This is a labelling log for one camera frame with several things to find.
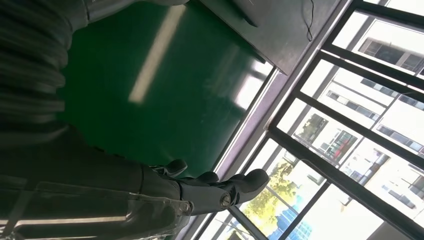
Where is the green conveyor belt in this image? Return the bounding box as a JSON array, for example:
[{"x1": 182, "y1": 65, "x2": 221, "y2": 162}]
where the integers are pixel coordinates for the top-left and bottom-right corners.
[{"x1": 56, "y1": 0, "x2": 276, "y2": 180}]

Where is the thin black table cable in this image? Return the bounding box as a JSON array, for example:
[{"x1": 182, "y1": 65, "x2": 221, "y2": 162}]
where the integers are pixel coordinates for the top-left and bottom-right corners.
[{"x1": 300, "y1": 0, "x2": 315, "y2": 43}]

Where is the black window frame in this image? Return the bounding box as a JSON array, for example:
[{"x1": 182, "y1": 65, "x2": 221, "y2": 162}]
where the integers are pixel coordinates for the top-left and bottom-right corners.
[{"x1": 192, "y1": 0, "x2": 424, "y2": 240}]

